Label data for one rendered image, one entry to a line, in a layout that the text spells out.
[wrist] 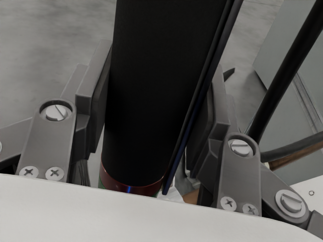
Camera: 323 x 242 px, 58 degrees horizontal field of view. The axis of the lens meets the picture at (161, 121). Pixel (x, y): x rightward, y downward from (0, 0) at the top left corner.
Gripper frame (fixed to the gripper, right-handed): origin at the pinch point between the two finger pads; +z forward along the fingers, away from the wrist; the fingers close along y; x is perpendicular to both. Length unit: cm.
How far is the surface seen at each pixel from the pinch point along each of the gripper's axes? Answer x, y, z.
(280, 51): -115, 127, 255
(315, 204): -33, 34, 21
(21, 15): -160, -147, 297
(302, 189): -34, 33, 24
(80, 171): -47, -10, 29
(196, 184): -47, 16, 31
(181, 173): -46, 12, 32
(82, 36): -160, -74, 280
